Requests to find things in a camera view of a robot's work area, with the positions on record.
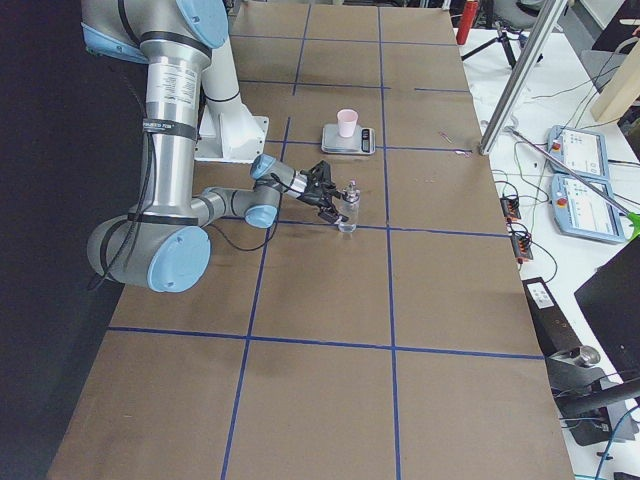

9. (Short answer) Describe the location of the black computer monitor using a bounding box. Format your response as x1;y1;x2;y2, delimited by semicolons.
575;238;639;371

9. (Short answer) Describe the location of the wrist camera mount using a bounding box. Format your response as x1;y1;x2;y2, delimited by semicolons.
301;160;335;189

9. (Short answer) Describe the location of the orange black connector block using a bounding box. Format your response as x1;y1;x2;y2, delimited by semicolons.
500;196;521;222

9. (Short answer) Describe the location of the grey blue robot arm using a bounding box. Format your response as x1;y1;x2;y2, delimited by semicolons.
81;1;341;293

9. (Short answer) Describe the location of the blue teach pendant tablet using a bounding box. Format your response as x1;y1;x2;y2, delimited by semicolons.
547;125;610;179

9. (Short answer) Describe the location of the aluminium frame post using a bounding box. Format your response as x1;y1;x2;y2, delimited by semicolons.
478;0;568;155

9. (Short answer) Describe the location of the red cylinder tube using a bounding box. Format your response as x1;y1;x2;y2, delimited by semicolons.
456;0;479;45

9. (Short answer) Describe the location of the wooden beam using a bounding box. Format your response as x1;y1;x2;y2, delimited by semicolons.
591;29;639;123

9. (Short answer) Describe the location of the silver digital kitchen scale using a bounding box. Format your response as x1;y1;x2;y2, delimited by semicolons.
321;123;376;155

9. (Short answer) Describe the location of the glass sauce bottle metal spout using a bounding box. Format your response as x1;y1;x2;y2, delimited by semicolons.
338;179;360;233

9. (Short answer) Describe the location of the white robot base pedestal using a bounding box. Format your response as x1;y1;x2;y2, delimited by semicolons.
195;38;269;163

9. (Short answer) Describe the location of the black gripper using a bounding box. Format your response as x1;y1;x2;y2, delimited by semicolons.
298;184;348;224

